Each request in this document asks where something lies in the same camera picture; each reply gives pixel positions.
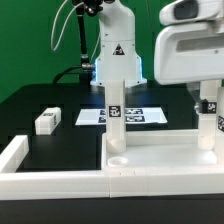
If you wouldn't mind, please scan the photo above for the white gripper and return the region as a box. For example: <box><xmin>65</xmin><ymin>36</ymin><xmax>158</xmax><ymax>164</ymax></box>
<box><xmin>154</xmin><ymin>22</ymin><xmax>224</xmax><ymax>114</ymax></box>

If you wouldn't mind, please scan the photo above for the white desk tabletop tray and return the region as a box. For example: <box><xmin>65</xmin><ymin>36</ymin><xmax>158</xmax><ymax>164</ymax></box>
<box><xmin>101</xmin><ymin>129</ymin><xmax>218</xmax><ymax>170</ymax></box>

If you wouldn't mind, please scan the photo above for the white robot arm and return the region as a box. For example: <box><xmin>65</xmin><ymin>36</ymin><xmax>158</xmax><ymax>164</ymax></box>
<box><xmin>92</xmin><ymin>0</ymin><xmax>224</xmax><ymax>114</ymax></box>

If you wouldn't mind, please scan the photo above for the marker tag sheet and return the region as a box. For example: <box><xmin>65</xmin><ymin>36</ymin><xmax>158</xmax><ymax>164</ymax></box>
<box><xmin>76</xmin><ymin>107</ymin><xmax>167</xmax><ymax>125</ymax></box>

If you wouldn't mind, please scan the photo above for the white front fence bar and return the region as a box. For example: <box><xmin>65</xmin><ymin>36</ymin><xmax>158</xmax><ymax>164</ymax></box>
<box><xmin>0</xmin><ymin>166</ymin><xmax>224</xmax><ymax>201</ymax></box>

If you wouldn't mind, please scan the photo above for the white fence bar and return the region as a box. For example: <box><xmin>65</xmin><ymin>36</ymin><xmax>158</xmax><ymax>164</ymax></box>
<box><xmin>0</xmin><ymin>166</ymin><xmax>224</xmax><ymax>201</ymax></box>
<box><xmin>0</xmin><ymin>135</ymin><xmax>29</xmax><ymax>174</ymax></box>

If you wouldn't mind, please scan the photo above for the white left fence bar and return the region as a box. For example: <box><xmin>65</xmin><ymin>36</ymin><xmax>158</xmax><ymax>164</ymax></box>
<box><xmin>0</xmin><ymin>135</ymin><xmax>29</xmax><ymax>174</ymax></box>

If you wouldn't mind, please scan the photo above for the black cable on table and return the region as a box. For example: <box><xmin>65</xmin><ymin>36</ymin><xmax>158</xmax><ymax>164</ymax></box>
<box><xmin>52</xmin><ymin>65</ymin><xmax>91</xmax><ymax>84</ymax></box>

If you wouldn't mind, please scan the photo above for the white cable loop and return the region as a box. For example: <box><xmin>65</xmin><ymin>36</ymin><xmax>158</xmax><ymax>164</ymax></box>
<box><xmin>50</xmin><ymin>0</ymin><xmax>101</xmax><ymax>55</ymax></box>

